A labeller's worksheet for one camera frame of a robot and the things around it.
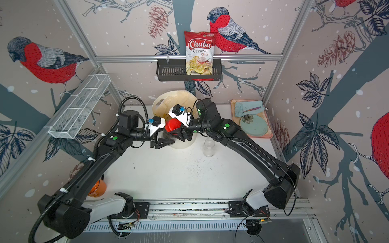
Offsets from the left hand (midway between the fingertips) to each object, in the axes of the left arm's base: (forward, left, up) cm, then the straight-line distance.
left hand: (174, 131), depth 67 cm
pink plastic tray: (+37, -59, -30) cm, 76 cm away
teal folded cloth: (+43, -47, -30) cm, 70 cm away
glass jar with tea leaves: (+3, -17, -22) cm, 28 cm away
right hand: (0, 0, +5) cm, 5 cm away
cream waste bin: (+25, +10, -8) cm, 28 cm away
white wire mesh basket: (+17, +52, -1) cm, 55 cm away
